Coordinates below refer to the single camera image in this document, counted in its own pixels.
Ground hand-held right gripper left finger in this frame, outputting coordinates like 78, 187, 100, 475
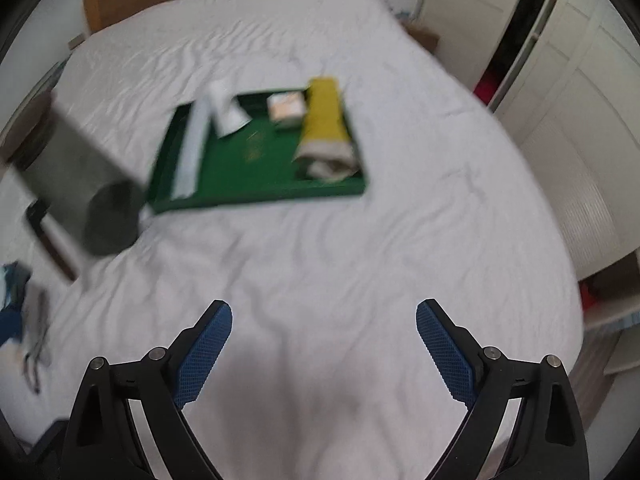
62, 299, 233, 480

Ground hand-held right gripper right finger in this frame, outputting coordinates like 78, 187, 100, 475
416, 298, 590, 480

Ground grey sock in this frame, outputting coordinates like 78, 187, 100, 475
26, 286, 54, 366

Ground green tray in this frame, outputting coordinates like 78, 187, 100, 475
147, 87, 371, 216

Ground blue cloth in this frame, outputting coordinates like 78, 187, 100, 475
0, 262, 31, 348

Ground long white strip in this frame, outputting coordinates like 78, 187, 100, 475
170, 97, 211, 201

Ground orange tissue packet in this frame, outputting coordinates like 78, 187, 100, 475
266, 91, 307, 128

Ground yellow cloth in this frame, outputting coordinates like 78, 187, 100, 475
291, 76, 363, 181

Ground white bed duvet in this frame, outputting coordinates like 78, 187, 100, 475
0, 0, 586, 480

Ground red cloth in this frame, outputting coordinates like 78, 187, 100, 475
579, 282, 606, 311

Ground grey glass jar brown lid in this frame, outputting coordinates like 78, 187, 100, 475
0, 89, 150, 283

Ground red clothes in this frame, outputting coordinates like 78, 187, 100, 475
472, 72, 496, 106

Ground white wardrobe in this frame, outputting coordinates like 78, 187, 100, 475
365, 0, 640, 411

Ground wooden nightstand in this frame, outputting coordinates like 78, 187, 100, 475
402, 22, 441, 53

